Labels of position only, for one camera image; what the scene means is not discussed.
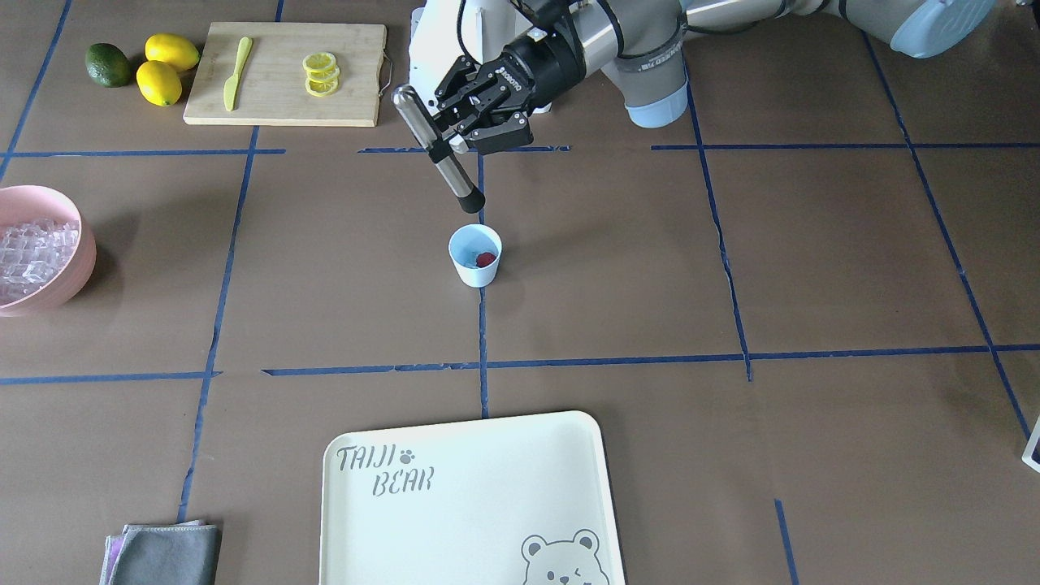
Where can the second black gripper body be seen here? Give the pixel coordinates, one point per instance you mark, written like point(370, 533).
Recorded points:
point(546, 67)

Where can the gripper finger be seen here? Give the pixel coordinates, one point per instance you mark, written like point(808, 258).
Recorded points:
point(485, 133)
point(465, 92)

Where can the steel muddler with black tip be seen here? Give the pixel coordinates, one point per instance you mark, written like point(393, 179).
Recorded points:
point(425, 131)

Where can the red strawberry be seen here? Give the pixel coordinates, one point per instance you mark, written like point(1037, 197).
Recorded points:
point(485, 259)

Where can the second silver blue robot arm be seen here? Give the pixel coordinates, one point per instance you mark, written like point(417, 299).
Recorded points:
point(639, 45)

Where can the light blue plastic cup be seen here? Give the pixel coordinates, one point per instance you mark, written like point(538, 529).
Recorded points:
point(465, 244)

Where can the pile of clear ice cubes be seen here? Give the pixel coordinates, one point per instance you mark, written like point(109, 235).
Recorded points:
point(33, 253)

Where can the yellow lemon slices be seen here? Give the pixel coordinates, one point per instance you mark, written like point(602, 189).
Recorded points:
point(322, 74)

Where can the bamboo cutting board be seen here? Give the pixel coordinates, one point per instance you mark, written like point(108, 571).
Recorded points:
point(272, 88)

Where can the yellow lemon near avocado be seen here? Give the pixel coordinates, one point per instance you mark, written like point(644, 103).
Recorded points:
point(159, 83)

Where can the green avocado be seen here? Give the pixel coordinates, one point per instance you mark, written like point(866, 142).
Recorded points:
point(107, 66)

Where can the cream bear tray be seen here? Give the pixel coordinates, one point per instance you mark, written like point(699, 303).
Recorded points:
point(516, 500)

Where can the pink bowl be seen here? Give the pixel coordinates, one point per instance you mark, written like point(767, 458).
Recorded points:
point(24, 203)

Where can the folded grey cloth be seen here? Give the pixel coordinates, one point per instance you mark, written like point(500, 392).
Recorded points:
point(183, 553)

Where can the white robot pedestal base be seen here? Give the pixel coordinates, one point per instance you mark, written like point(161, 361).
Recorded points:
point(438, 37)

